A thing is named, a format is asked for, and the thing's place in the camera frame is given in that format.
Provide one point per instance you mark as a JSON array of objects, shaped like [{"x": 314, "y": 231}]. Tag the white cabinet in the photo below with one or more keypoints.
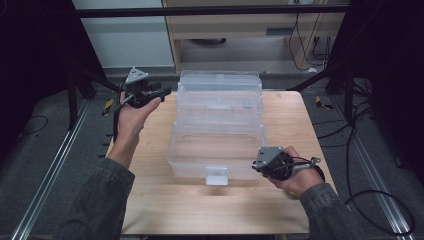
[{"x": 126, "y": 43}]

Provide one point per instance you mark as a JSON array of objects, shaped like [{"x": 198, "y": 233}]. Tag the black curtain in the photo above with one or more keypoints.
[
  {"x": 33, "y": 60},
  {"x": 393, "y": 66}
]

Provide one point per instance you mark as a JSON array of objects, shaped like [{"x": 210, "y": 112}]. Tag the black horizontal frame bar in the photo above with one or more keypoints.
[{"x": 200, "y": 11}]

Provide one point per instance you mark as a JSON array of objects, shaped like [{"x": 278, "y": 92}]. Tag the clear plastic storage box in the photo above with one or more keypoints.
[{"x": 216, "y": 133}]

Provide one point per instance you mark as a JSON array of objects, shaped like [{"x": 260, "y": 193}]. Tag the light wooden desk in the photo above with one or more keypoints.
[{"x": 233, "y": 26}]

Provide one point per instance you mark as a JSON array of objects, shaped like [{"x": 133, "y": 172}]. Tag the black frame brace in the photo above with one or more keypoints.
[
  {"x": 316, "y": 78},
  {"x": 100, "y": 78}
]

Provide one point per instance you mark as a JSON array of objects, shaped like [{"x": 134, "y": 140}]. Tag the black frame post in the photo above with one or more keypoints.
[
  {"x": 349, "y": 96},
  {"x": 72, "y": 103}
]

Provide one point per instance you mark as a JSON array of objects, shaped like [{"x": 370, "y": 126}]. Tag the aluminium floor rail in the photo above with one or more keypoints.
[
  {"x": 370, "y": 166},
  {"x": 53, "y": 170}
]

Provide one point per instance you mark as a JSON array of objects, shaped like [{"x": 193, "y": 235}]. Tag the person's left hand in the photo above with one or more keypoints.
[{"x": 131, "y": 121}]

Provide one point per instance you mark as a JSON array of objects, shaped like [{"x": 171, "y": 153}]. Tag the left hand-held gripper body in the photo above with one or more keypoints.
[{"x": 136, "y": 76}]

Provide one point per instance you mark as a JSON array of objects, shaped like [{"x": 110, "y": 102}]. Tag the yellow black striped tape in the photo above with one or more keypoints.
[
  {"x": 106, "y": 108},
  {"x": 322, "y": 104}
]

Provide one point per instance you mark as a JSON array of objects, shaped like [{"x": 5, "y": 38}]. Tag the person's right hand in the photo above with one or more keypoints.
[{"x": 305, "y": 180}]

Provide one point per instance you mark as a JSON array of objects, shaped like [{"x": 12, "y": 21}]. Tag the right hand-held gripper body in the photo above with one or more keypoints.
[{"x": 266, "y": 155}]

